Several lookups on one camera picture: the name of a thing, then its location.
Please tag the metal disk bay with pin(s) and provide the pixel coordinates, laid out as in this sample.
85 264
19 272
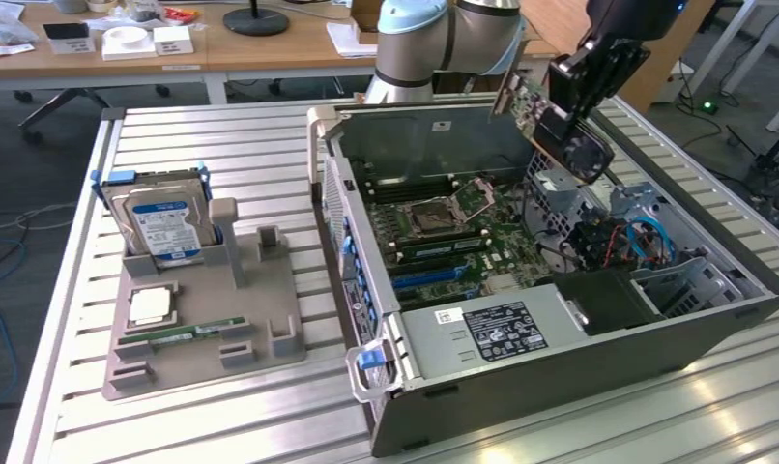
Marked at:
686 290

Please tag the black topped white box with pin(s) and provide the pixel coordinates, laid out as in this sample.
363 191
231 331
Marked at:
68 38

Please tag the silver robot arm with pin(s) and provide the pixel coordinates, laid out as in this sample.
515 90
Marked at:
421 48

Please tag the brown cardboard box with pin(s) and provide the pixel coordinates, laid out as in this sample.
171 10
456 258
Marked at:
364 14

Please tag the installed dark RAM stick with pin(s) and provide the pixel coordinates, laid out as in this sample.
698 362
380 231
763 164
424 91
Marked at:
440 246

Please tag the black graphics card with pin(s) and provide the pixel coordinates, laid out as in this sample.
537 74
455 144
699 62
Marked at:
576 154

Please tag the metal drive cage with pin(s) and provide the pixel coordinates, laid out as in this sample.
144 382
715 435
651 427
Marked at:
556 191

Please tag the white paper slip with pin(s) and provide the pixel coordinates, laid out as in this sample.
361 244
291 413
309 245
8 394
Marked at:
11 49

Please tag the white desk leg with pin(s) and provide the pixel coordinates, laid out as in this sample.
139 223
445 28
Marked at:
728 43

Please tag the grey parts rack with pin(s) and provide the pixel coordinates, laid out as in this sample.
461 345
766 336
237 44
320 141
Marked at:
260 299

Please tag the black power connector bundle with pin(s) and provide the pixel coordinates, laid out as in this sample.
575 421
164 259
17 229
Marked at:
589 244

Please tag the silver chipset heatsink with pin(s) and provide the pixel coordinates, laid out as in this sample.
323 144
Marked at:
505 284

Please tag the grey cup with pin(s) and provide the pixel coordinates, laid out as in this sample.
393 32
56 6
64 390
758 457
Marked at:
71 6

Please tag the metal socket cover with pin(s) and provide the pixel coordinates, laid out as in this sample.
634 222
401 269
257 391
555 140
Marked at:
489 193

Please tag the black plastic fan shroud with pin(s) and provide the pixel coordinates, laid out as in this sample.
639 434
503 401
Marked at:
602 304

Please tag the white cardboard box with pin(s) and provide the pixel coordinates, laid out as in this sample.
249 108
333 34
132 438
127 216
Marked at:
172 41

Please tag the blue card retention clip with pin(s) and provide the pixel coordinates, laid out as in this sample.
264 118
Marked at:
365 295
347 246
357 269

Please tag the hard disk blue caddy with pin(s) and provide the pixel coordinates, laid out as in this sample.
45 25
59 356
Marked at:
164 227

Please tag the white paper stack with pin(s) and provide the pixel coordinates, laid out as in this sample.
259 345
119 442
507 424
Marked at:
351 43

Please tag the light wooden desk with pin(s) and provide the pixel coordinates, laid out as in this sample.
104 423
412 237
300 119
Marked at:
41 65
267 48

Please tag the CPU socket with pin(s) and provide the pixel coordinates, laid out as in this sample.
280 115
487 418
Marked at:
431 217

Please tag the green motherboard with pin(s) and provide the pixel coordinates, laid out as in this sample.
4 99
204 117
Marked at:
528 246

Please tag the wooden cabinet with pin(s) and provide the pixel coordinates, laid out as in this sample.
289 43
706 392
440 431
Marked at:
679 58

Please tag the silver CPU chip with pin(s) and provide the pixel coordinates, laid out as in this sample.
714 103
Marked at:
149 307

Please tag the long blue expansion slot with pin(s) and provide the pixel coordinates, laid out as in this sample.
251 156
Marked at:
428 278

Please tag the open grey PC case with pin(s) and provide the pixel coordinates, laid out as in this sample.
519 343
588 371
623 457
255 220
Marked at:
556 386

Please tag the green RAM stick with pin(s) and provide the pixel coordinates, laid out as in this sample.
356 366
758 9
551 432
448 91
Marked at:
183 331

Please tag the red packet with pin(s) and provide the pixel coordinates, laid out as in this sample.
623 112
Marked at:
180 15

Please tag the black chair base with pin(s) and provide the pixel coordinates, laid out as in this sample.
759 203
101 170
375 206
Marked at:
60 104

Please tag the grey power supply unit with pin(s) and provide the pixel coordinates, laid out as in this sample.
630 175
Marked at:
440 338

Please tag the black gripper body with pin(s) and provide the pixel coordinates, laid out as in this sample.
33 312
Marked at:
634 19

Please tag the black device green light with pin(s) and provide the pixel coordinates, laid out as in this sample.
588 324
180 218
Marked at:
708 107

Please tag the clear plastic bag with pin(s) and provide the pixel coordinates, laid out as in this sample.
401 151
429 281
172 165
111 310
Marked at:
3 21

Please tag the black round lamp base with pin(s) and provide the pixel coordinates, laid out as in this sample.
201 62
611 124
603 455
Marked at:
255 21

